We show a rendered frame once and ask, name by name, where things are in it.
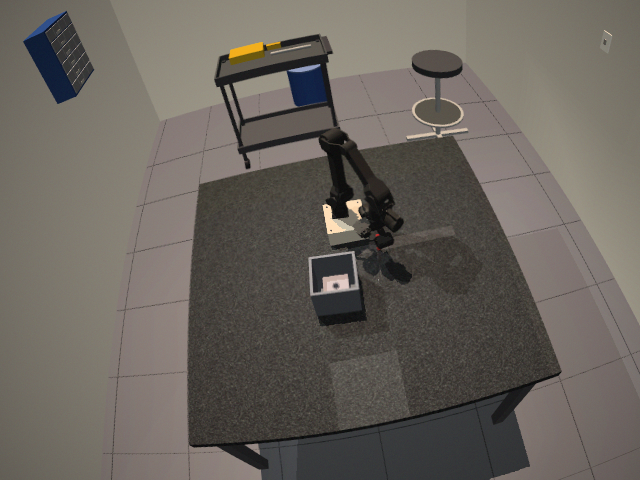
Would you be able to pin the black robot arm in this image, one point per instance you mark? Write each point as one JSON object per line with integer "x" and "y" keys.
{"x": 374, "y": 189}

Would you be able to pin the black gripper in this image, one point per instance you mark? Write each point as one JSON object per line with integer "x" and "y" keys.
{"x": 384, "y": 239}

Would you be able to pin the pale pink square plate with hole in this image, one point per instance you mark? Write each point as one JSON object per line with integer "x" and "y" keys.
{"x": 333, "y": 283}

